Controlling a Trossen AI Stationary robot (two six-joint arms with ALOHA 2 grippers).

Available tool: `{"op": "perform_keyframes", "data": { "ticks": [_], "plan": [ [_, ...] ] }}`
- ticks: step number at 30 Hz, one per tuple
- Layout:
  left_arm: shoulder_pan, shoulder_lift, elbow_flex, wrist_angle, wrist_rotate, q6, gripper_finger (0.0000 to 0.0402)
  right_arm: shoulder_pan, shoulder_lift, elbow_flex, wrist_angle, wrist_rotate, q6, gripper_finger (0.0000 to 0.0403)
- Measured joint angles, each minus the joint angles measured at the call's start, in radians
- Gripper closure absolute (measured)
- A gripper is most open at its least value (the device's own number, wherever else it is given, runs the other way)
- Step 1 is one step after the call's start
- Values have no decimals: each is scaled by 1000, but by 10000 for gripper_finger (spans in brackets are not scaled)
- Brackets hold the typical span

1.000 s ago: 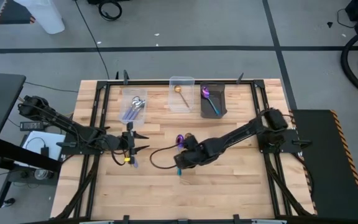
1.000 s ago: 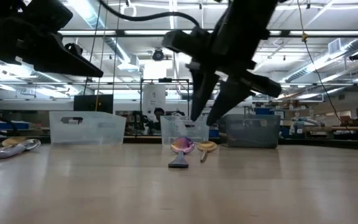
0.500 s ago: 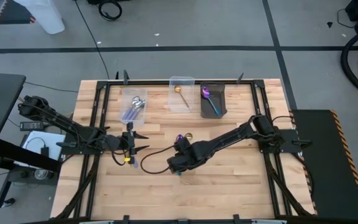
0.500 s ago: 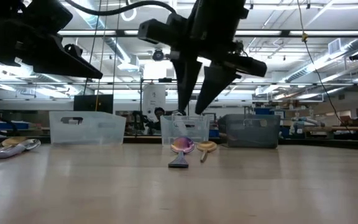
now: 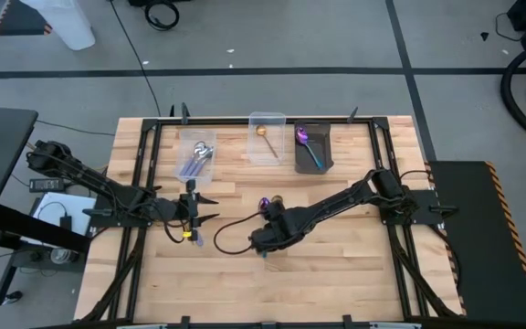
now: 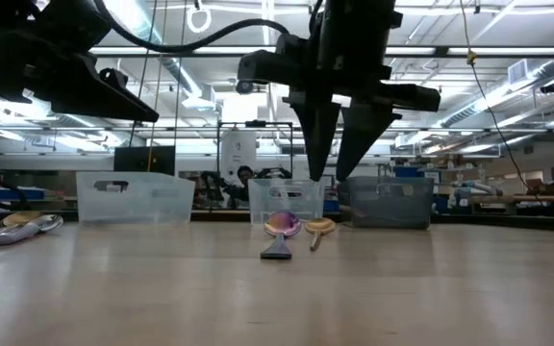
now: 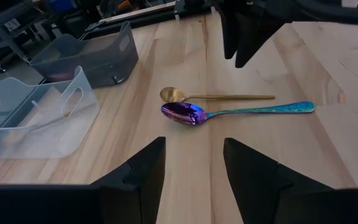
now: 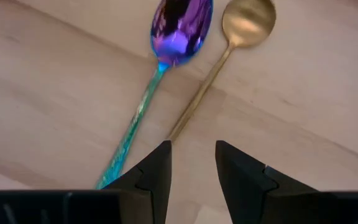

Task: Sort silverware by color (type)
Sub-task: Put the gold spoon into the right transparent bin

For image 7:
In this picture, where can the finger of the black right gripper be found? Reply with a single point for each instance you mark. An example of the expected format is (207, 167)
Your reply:
(229, 34)
(253, 34)

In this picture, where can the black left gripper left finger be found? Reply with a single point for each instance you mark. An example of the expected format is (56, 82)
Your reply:
(141, 193)

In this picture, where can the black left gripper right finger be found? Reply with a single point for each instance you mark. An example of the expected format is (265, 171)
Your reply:
(253, 186)

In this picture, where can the gold spoon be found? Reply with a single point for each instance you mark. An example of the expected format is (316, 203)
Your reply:
(170, 94)

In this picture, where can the iridescent purple spoon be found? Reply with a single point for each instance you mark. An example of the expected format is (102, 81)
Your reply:
(185, 113)

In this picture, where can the small clear plastic bin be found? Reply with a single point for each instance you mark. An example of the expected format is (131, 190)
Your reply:
(36, 130)

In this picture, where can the grey plastic bin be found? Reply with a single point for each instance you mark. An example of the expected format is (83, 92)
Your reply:
(104, 59)

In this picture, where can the blue storage crate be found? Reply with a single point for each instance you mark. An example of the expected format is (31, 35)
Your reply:
(62, 4)

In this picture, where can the grey metal rack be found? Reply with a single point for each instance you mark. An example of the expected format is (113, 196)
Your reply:
(2, 31)

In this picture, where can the black aluminium table frame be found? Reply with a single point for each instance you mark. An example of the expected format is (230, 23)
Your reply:
(141, 20)

